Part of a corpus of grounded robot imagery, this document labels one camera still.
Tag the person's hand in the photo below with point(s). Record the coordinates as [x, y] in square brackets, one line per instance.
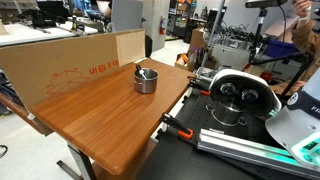
[301, 8]

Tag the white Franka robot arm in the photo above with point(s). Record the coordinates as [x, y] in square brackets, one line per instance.
[293, 126]

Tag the forearm in brown sleeve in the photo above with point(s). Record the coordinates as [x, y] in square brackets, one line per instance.
[306, 40]

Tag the silver pot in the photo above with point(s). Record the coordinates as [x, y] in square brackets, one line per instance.
[146, 86]

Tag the flat cardboard sheet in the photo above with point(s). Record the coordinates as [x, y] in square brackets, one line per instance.
[281, 28]

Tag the blue plastic bin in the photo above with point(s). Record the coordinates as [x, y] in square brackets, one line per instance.
[280, 48]

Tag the white equipment box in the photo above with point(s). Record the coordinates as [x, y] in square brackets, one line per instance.
[230, 56]

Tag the silver metal pole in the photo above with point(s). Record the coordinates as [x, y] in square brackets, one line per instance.
[214, 30]

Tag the white VR headset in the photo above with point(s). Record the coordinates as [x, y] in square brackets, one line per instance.
[233, 75]

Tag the brown cardboard box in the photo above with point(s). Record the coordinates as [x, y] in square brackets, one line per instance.
[197, 38]

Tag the grey panel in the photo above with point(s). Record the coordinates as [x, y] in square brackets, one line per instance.
[126, 15]

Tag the black breadboard plate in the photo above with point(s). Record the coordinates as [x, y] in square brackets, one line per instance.
[166, 163]

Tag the brown cardboard board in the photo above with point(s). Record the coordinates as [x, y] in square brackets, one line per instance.
[50, 60]

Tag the black equipment on white table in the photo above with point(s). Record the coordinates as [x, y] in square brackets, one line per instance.
[40, 18]

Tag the grey table leg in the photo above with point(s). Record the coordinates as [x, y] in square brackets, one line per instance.
[81, 161]

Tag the white work table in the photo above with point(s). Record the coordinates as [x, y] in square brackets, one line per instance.
[26, 33]

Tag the black stereo camera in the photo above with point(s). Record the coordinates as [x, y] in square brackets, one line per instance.
[263, 3]

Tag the black camera tripod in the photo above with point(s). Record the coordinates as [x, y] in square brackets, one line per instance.
[258, 36]

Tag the aluminium rail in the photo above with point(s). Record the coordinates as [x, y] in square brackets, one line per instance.
[233, 146]

